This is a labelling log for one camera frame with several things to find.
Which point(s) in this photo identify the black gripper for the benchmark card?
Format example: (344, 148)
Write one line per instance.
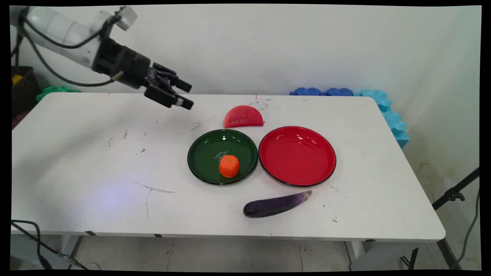
(124, 63)

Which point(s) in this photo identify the green plate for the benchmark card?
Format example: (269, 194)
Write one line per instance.
(222, 156)

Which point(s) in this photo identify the black tripod stand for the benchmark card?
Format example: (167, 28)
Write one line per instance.
(448, 214)

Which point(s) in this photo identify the green plastic bag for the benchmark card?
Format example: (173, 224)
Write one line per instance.
(53, 92)

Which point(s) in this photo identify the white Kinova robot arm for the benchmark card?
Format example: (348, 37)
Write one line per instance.
(63, 30)

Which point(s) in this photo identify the orange toy carrot piece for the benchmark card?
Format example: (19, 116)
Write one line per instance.
(229, 166)

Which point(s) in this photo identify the light blue foam mat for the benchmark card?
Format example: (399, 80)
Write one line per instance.
(391, 117)

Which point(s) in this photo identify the purple toy eggplant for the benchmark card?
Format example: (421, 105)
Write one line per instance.
(274, 205)

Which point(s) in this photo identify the dark blue foam mat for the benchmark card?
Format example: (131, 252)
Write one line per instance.
(322, 92)

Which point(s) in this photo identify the dark woven basket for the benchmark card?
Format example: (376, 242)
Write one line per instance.
(23, 90)

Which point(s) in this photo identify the red plate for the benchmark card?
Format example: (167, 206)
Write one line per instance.
(297, 156)

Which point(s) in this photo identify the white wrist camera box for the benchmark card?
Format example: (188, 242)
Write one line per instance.
(124, 16)

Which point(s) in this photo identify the red watermelon slice toy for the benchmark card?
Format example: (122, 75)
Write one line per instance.
(243, 116)

